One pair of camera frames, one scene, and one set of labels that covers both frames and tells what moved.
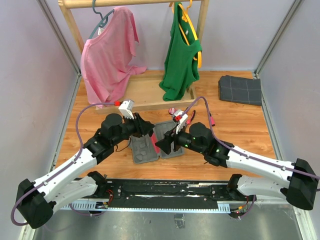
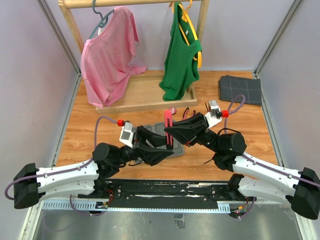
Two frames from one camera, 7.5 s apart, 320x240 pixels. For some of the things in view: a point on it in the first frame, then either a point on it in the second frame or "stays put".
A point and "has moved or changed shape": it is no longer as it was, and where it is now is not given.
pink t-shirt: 106,57 stays put
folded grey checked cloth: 240,89 stays put
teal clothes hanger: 104,21 stays put
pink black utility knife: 153,139 has moved or changed shape
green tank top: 181,69 stays put
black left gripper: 142,126 to 150,156
